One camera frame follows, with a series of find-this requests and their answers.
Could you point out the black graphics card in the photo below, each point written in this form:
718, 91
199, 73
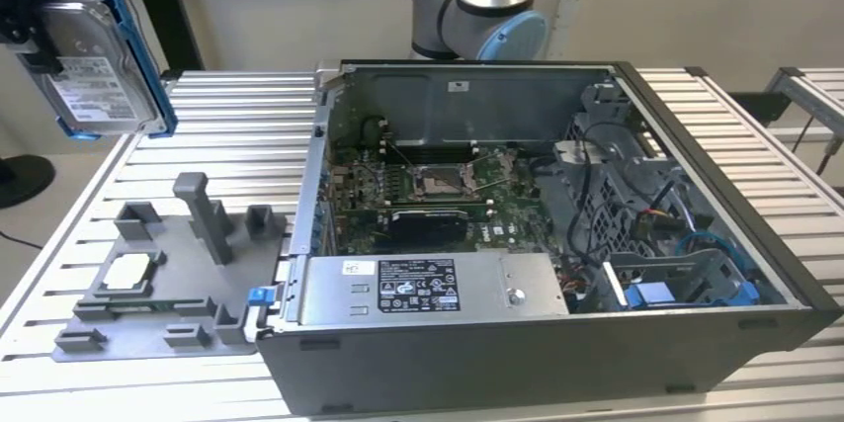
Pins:
429, 229

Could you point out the metal slat side table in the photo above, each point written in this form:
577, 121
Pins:
811, 96

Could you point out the CPU socket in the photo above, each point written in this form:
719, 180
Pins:
439, 180

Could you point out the silver power supply unit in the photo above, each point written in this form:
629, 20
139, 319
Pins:
330, 293

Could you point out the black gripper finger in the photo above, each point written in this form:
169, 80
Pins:
46, 59

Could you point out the grey parts rack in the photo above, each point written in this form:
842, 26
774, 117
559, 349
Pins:
178, 283

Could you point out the blue disk carrier in bay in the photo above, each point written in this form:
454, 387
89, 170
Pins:
650, 293

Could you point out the blue case latch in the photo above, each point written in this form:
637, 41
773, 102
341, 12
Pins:
262, 296

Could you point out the hard disk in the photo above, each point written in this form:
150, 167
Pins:
93, 76

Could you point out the grey metal disk bay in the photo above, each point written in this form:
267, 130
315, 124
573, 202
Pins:
614, 224

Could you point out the black round stand base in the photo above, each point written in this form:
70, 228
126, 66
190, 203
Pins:
27, 180

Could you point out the open dark PC case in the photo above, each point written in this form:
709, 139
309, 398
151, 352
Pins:
462, 367

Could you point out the silver CPU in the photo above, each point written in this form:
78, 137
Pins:
133, 271

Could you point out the small blue bay tab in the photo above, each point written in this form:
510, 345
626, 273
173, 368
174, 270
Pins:
750, 293

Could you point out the green motherboard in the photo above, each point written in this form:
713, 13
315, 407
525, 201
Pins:
515, 224

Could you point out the black RAM slot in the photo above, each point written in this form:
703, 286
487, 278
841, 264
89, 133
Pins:
429, 147
442, 201

